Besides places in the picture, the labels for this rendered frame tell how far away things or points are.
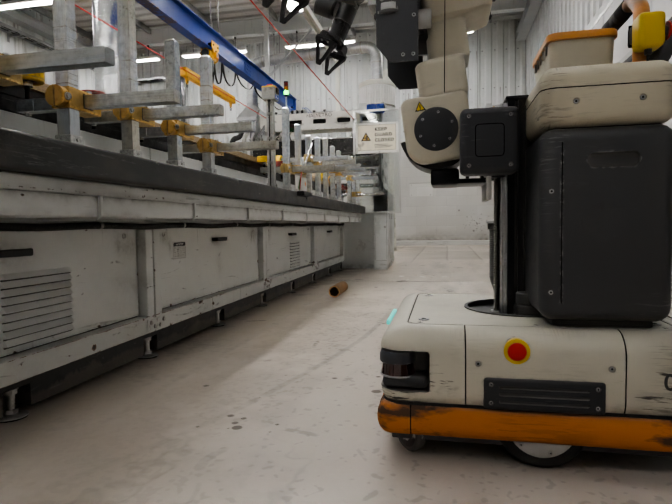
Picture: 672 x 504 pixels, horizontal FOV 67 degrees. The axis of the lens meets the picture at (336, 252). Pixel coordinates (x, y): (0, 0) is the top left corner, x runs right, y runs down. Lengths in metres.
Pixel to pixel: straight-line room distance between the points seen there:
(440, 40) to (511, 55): 11.21
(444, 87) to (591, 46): 0.33
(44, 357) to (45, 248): 0.31
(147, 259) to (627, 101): 1.60
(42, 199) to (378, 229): 4.63
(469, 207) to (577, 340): 10.89
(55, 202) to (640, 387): 1.32
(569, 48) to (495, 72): 11.14
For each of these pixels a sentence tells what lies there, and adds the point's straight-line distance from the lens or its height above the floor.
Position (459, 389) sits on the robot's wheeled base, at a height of 0.16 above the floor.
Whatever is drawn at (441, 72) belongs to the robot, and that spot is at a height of 0.86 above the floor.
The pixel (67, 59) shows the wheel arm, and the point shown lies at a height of 0.82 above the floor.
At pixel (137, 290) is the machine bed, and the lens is 2.05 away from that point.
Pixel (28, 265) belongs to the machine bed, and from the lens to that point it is 1.64.
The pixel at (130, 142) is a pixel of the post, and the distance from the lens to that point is 1.60.
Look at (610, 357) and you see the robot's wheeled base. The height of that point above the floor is 0.24.
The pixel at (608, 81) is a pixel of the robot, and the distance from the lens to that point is 1.18.
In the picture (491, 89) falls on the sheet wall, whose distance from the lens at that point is 12.36.
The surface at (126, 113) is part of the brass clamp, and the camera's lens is 1.59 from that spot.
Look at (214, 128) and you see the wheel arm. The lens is 1.81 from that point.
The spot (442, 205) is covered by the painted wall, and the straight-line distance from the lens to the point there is 11.96.
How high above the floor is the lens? 0.50
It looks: 3 degrees down
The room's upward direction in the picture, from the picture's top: 1 degrees counter-clockwise
